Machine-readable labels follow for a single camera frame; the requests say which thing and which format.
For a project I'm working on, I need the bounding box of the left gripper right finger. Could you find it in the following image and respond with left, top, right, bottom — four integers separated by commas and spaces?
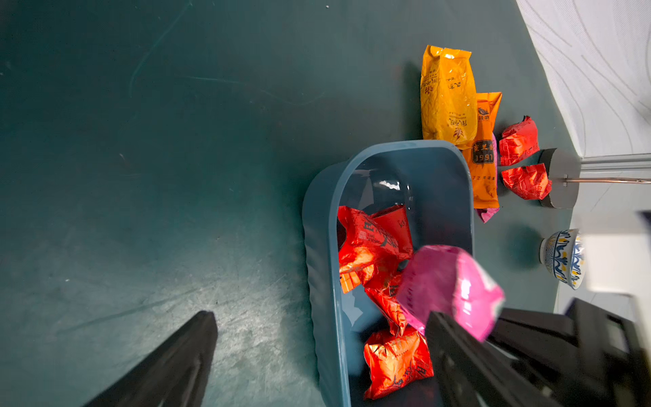
426, 312, 559, 406

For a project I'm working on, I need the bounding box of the blue yellow patterned bowl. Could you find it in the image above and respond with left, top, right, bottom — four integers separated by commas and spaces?
539, 229, 588, 290

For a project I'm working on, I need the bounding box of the metal scroll hook stand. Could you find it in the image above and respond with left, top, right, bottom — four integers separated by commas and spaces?
538, 149, 650, 210

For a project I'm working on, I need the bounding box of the small magenta tea bag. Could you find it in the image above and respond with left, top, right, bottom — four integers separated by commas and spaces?
476, 134, 500, 224

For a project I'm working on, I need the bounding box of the blue plastic storage box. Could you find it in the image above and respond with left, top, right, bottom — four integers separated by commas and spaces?
302, 140, 474, 406

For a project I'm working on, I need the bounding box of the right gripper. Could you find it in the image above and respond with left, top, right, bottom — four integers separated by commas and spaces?
489, 298, 650, 406

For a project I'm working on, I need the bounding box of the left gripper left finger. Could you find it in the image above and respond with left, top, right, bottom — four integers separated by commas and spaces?
86, 310, 218, 406

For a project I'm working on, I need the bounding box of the large magenta tea bag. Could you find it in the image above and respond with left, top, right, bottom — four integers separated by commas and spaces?
396, 245, 505, 342

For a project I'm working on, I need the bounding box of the green table mat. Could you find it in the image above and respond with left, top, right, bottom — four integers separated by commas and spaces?
1, 1, 574, 406

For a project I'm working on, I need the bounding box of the red tea bag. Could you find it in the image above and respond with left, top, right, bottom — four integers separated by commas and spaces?
364, 271, 408, 337
364, 327, 434, 400
371, 205, 414, 261
501, 164, 553, 200
498, 116, 540, 166
337, 206, 403, 293

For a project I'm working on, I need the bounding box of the yellow tea bag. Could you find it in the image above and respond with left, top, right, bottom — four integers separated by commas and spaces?
420, 45, 478, 149

